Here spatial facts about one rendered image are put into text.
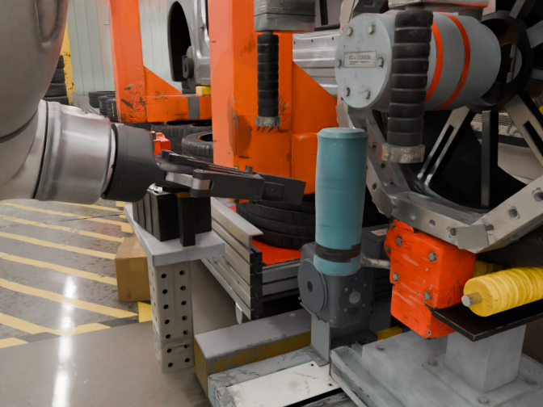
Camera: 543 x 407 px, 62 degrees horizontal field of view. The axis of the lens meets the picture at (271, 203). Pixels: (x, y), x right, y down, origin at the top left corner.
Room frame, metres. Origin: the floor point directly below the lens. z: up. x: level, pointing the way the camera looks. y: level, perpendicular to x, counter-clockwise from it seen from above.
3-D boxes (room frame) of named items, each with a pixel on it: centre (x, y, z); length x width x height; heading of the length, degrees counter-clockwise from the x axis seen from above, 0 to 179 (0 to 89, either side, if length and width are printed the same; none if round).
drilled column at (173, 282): (1.18, 0.29, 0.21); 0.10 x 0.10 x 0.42; 25
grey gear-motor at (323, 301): (1.13, -0.29, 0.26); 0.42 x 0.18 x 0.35; 115
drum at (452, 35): (0.71, -0.21, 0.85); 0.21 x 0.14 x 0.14; 115
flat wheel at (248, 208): (1.69, -0.19, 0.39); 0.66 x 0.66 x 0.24
